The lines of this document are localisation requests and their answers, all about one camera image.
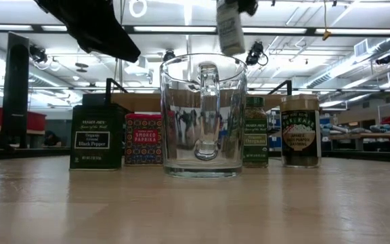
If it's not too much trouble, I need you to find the white-lid bagel seasoning jar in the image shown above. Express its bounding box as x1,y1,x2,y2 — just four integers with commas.
216,0,246,57

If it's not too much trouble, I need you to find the black pepper tin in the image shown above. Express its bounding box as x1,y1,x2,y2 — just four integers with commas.
68,103,128,171

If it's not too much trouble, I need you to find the red-lid smoked paprika tin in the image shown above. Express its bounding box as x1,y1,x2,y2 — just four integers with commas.
124,113,164,166

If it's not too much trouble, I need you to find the green-lid oregano jar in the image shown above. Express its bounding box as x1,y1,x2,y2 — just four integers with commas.
243,96,269,169

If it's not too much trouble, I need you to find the tan-lid furikake jar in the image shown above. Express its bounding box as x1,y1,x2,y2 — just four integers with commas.
279,94,322,169

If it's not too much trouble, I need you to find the clear glass measuring mug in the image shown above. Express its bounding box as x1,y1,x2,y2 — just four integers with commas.
159,53,248,180

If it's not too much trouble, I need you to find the wooden shelf with black legs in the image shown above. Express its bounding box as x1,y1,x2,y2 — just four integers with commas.
105,77,293,115

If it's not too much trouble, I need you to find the black monitor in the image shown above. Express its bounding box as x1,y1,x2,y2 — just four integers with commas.
81,93,111,106

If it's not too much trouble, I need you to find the yellow hanging tag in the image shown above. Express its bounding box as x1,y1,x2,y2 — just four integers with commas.
322,0,333,41

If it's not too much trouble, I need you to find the person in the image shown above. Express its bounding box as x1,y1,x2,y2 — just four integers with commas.
44,130,62,147

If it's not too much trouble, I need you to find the wooden workbench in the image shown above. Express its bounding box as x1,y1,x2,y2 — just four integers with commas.
330,131,390,152

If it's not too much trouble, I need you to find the white ring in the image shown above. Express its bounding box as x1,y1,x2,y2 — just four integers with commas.
129,0,148,18

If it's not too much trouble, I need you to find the black ceiling camera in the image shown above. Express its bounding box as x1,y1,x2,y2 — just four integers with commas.
244,40,269,67

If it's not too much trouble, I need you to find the black aluminium rig frame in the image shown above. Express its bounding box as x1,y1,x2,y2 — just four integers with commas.
0,22,390,164

